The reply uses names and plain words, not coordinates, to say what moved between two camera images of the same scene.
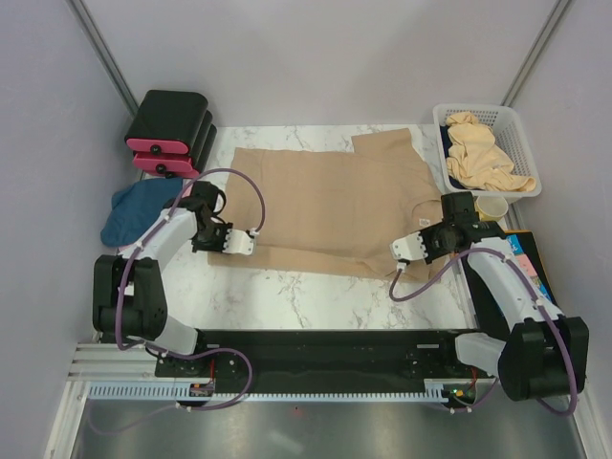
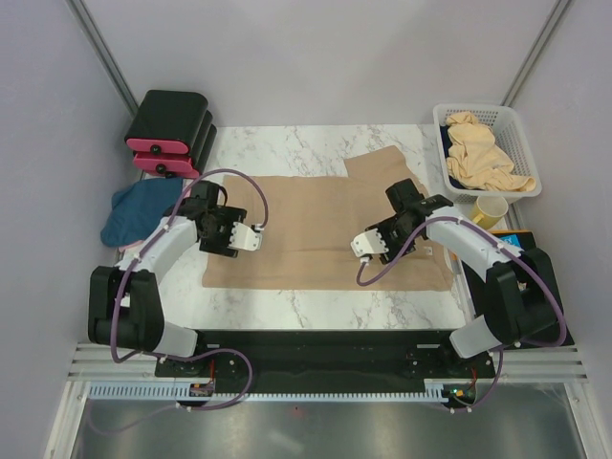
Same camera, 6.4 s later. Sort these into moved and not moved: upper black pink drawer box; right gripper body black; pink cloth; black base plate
Moved: right gripper body black
Not moved: black base plate; upper black pink drawer box; pink cloth
